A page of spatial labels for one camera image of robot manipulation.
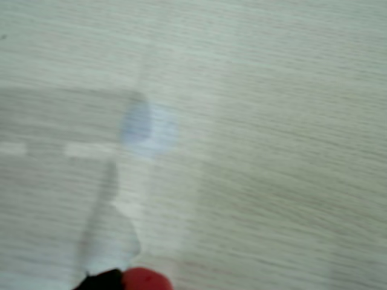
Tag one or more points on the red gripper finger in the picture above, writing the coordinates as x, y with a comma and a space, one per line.
145, 279
99, 281

